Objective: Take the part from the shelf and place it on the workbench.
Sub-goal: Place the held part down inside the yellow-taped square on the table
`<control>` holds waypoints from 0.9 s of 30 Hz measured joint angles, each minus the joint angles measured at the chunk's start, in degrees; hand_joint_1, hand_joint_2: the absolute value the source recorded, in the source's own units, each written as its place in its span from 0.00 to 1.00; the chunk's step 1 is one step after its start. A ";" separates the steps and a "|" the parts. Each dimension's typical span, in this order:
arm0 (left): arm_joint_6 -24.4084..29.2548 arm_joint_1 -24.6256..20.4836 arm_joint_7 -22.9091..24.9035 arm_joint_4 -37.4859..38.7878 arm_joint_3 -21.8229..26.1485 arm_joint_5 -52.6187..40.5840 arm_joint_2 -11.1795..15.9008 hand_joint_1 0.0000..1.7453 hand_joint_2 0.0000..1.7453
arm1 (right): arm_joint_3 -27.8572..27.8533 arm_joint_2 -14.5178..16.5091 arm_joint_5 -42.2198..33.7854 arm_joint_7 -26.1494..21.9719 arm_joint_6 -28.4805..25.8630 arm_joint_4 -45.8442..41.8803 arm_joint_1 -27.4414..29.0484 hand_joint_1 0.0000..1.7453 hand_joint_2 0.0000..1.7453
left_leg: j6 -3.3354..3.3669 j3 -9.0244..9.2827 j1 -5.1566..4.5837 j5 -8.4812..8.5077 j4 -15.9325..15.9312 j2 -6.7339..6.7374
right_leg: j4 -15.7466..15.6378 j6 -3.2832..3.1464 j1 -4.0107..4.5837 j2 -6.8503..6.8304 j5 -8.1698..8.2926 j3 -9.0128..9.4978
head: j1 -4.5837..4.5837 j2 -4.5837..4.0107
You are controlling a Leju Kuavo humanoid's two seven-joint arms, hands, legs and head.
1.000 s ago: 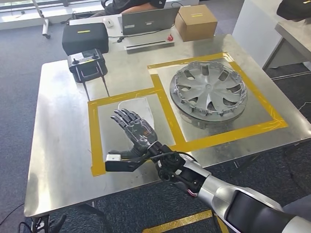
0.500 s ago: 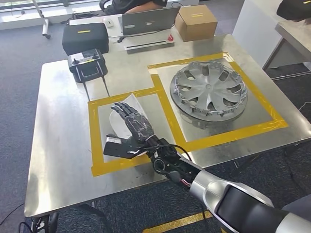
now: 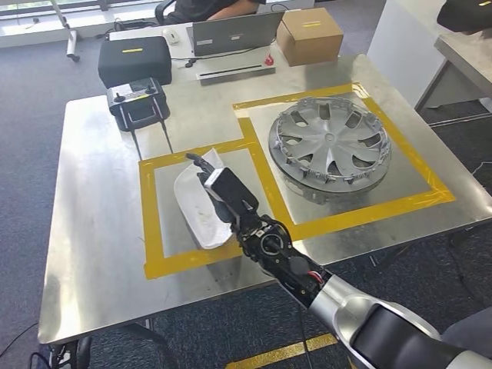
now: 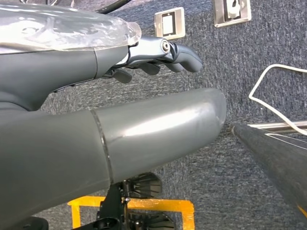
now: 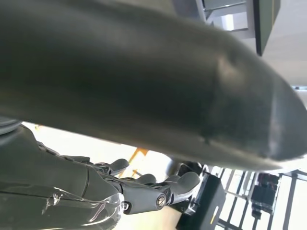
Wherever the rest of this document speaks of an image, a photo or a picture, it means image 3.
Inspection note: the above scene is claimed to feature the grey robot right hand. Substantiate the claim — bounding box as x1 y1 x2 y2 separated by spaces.
185 151 236 228

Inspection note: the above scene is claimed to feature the white plastic shell part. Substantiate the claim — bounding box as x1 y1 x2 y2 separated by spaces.
174 148 235 251

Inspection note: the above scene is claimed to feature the steel workbench table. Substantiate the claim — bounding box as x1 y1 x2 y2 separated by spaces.
37 53 492 346

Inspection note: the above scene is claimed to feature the silver metal bar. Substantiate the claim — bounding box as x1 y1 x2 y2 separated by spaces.
195 63 278 87

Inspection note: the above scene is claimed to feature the black remote controller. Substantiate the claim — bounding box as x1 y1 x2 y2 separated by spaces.
106 77 174 160

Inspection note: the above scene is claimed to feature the white desk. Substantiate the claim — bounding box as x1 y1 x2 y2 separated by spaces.
109 20 293 87

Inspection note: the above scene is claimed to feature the black carrying case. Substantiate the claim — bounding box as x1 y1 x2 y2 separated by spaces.
97 35 173 90

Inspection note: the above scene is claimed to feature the grey laptop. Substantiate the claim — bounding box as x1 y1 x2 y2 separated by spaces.
186 11 285 58

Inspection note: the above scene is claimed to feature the grey wheel hubcap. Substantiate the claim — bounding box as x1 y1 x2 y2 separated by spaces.
268 95 392 196

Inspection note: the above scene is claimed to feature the black office chair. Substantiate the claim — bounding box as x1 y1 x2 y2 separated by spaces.
155 0 178 26

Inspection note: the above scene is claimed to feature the yellow square floor tape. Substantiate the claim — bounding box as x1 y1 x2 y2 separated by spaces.
225 333 340 369

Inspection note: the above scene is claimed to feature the cardboard box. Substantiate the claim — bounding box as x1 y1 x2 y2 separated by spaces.
276 7 345 68

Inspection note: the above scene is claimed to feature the white stand leg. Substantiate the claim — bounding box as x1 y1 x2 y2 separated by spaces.
49 0 81 64

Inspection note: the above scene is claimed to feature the white partition panel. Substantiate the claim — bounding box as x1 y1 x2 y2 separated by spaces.
367 0 449 109

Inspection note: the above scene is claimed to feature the steel side table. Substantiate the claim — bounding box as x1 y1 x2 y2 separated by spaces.
414 30 492 128

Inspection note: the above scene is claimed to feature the black bag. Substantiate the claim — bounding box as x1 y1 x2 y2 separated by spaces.
437 0 492 33

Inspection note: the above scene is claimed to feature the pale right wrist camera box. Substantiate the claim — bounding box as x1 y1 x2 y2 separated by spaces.
204 168 225 191

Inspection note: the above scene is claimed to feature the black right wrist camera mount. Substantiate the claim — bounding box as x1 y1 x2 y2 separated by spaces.
209 168 260 228

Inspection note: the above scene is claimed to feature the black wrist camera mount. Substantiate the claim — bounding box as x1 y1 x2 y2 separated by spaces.
48 341 93 369
209 168 260 228

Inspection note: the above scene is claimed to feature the black laptop cable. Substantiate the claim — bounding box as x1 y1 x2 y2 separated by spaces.
171 45 267 68

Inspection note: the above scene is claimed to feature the black hanging arm cable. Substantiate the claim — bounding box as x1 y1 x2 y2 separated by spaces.
297 303 315 369

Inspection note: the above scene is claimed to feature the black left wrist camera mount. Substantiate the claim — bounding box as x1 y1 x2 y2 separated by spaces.
48 341 93 369

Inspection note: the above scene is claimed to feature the black floor cable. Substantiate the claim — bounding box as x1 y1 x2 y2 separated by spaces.
0 321 40 358

